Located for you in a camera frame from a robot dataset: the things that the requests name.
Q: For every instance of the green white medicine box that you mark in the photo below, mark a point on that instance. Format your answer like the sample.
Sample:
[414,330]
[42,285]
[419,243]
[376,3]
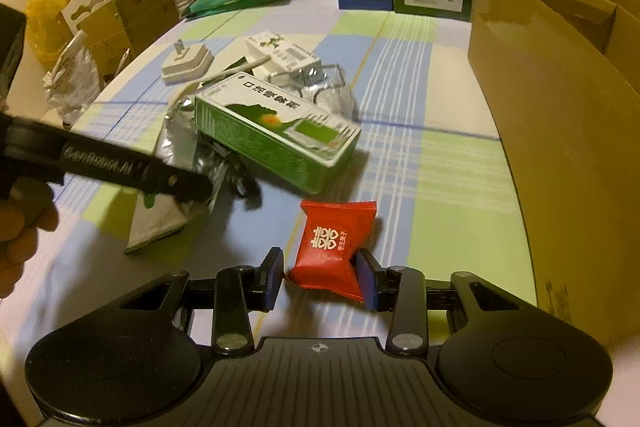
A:
[293,138]

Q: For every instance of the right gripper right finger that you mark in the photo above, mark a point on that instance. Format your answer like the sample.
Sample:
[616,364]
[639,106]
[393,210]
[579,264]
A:
[400,291]

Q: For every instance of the white slim medicine box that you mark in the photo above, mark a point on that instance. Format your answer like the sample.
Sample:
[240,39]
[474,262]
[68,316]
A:
[281,56]

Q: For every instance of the side cardboard boxes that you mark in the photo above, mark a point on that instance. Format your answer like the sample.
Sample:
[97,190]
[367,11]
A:
[117,31]

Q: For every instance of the crumpled silver bag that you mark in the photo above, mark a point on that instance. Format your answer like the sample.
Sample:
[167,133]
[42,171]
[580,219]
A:
[74,82]

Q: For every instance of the left hand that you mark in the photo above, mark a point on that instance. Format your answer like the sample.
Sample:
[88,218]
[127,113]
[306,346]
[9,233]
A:
[20,240]

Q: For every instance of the brown cardboard box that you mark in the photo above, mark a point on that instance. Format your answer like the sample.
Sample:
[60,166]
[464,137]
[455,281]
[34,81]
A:
[561,79]

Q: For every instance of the silver foil pouch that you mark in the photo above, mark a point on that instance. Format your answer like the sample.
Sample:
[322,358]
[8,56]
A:
[196,169]

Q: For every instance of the white plastic spoon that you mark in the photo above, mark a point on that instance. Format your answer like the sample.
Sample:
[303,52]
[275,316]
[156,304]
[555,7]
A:
[235,70]

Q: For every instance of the clear plastic blister pack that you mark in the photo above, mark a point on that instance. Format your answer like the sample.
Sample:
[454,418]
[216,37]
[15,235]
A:
[325,86]

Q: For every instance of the yellow plastic bag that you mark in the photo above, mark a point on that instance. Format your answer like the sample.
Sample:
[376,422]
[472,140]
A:
[47,32]

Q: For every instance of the red candy packet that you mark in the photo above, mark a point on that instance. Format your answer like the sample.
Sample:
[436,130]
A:
[333,233]

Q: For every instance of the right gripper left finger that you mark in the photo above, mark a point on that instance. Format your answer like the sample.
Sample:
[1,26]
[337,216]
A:
[239,291]

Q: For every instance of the white power adapter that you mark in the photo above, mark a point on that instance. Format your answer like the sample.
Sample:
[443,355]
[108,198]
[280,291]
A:
[186,62]

